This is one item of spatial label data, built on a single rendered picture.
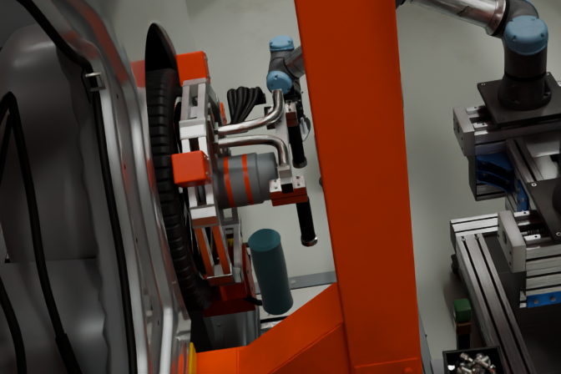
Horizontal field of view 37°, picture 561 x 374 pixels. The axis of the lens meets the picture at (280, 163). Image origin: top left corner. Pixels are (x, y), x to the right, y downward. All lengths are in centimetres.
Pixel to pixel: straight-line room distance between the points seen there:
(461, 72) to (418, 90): 25
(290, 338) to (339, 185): 50
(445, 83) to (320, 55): 278
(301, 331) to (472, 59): 264
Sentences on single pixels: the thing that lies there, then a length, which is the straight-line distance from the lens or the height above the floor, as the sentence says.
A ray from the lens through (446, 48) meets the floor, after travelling 446.
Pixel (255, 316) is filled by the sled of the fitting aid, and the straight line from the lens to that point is 288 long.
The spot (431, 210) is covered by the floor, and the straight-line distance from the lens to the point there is 341.
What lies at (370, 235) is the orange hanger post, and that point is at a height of 112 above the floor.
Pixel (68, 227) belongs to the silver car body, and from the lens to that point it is 190.
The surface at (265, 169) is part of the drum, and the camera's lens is 222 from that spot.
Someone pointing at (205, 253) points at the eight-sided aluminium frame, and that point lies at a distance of 209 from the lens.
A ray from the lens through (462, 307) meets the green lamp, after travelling 213.
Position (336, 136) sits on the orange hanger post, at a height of 136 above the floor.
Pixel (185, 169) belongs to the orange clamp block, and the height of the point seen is 110.
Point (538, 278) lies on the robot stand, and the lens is 222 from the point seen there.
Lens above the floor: 222
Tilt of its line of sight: 36 degrees down
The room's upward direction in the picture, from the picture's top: 11 degrees counter-clockwise
